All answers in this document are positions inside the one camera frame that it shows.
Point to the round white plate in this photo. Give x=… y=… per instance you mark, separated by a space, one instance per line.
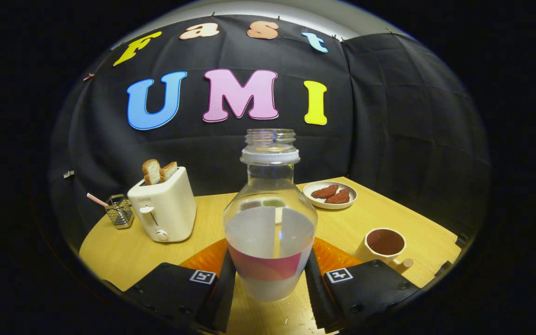
x=312 y=201

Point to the brown meat piece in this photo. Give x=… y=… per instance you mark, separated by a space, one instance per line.
x=338 y=197
x=324 y=191

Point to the toast bread slice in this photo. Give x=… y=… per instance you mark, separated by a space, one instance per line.
x=170 y=170
x=151 y=172

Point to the wooden table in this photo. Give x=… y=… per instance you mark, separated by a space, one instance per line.
x=128 y=256

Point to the pink clip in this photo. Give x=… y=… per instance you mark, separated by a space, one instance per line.
x=89 y=77

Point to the white clip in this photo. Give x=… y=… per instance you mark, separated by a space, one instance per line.
x=69 y=174

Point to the cream white toaster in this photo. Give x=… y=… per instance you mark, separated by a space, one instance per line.
x=170 y=204

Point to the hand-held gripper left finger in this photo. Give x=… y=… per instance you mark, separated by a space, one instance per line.
x=170 y=291

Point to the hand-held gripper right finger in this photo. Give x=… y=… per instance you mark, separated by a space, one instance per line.
x=370 y=288

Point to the white divided condiment dish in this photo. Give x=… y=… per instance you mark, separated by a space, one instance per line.
x=275 y=203

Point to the black backdrop cloth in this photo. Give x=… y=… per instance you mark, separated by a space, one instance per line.
x=389 y=116

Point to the clear juice bottle pink label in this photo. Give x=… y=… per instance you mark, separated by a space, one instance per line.
x=268 y=237

